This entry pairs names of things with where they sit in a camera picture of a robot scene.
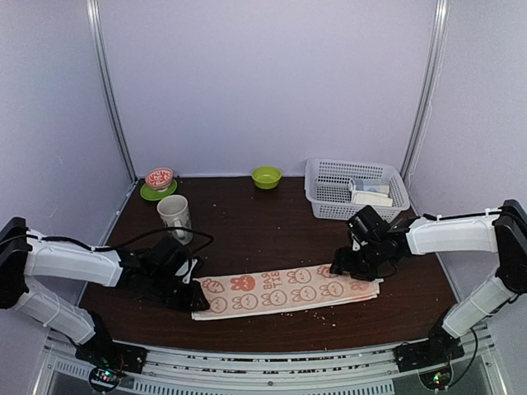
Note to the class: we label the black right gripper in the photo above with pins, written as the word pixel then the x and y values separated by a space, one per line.
pixel 343 262

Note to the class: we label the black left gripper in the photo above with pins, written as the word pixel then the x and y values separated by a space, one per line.
pixel 189 302

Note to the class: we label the orange patterned towel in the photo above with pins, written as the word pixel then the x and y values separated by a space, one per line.
pixel 280 291

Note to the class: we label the white towel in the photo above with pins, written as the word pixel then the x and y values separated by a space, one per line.
pixel 371 198

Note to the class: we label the white plastic basket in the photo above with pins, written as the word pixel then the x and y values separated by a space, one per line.
pixel 338 189

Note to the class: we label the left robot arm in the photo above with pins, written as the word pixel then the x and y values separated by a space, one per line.
pixel 165 270

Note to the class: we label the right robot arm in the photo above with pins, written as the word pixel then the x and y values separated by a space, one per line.
pixel 502 230

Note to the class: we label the rolled grey blue towel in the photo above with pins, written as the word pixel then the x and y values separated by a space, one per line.
pixel 369 185

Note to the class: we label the white ceramic mug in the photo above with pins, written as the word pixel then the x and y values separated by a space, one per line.
pixel 174 212

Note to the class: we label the green saucer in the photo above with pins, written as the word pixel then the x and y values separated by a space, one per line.
pixel 151 195

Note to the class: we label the red patterned bowl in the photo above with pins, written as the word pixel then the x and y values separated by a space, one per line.
pixel 160 179

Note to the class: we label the green bowl behind towel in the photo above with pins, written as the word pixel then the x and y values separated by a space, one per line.
pixel 266 177

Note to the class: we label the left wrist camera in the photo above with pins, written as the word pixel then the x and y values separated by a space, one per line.
pixel 187 270

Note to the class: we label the right aluminium frame post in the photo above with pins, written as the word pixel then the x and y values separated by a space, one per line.
pixel 430 78

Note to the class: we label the aluminium frame post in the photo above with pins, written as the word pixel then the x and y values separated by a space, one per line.
pixel 93 13
pixel 430 78

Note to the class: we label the left aluminium frame post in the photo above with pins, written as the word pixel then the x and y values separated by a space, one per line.
pixel 93 13

